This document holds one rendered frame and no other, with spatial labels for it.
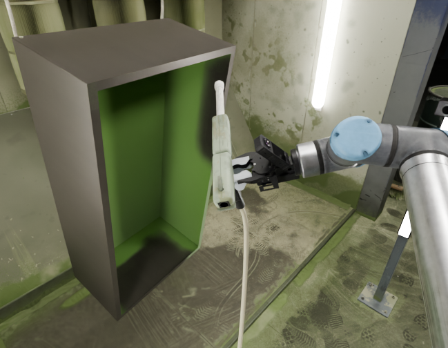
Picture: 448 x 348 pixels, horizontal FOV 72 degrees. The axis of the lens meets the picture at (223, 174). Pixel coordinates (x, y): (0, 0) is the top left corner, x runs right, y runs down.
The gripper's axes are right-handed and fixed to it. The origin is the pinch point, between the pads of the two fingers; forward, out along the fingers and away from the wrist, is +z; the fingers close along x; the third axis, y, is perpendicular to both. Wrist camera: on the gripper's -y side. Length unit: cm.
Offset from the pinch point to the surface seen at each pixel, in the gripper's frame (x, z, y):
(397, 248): 21, -72, 130
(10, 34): 116, 107, -12
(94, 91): 12.2, 24.0, -26.4
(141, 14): 160, 50, 16
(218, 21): 255, 11, 80
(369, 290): 12, -57, 175
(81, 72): 17.0, 26.7, -29.3
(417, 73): 125, -119, 94
